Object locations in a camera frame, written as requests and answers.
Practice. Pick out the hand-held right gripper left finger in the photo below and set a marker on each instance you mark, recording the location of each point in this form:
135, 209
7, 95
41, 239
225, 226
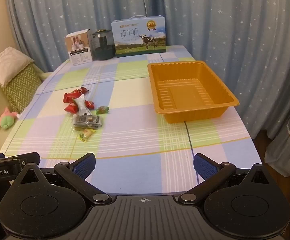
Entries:
85, 166

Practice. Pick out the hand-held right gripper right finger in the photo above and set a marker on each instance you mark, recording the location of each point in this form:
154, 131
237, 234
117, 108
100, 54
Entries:
205, 166

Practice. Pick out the yellow green wrapped candy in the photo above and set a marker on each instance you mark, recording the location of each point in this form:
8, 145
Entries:
85, 134

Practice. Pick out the pink green plush toy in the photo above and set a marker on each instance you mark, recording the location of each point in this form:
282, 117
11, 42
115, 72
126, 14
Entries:
6, 120

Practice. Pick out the clear dark snack packet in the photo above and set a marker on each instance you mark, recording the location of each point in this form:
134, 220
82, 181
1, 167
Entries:
87, 122

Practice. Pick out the pastel checked tablecloth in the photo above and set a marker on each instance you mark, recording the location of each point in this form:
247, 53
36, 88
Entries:
135, 135

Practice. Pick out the red snack packet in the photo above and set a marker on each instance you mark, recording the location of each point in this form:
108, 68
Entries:
90, 104
71, 108
68, 97
80, 91

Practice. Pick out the white snack packet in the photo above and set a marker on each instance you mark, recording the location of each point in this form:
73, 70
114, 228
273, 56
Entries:
81, 106

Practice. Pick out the green zigzag cushion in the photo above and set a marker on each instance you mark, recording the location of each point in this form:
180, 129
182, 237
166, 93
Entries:
22, 85

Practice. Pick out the orange plastic tray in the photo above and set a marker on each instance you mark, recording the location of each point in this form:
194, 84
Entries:
192, 92

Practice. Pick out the blue lace-trimmed cloth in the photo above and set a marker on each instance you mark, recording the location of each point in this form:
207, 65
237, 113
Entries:
287, 150

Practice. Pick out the beige quilted cushion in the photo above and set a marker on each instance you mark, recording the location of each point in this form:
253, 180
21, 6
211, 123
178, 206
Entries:
6, 63

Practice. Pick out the white product box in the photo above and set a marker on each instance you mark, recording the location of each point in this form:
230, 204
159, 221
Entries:
79, 47

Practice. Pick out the dark translucent humidifier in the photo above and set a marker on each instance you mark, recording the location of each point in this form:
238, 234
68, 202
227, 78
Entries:
102, 45

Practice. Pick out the blue starred curtain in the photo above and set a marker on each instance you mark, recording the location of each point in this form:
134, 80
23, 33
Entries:
235, 30

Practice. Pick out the blue milk carton box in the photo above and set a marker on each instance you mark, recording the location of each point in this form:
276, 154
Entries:
140, 37

